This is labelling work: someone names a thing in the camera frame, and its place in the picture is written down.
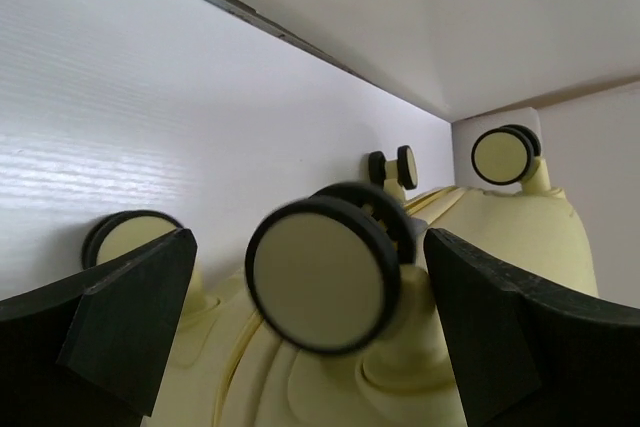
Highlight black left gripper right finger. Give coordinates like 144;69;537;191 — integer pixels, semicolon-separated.
423;229;639;426

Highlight yellow suitcase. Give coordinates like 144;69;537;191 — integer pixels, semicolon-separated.
79;122;601;427

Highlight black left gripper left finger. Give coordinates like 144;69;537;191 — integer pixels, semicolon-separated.
1;229;197;426

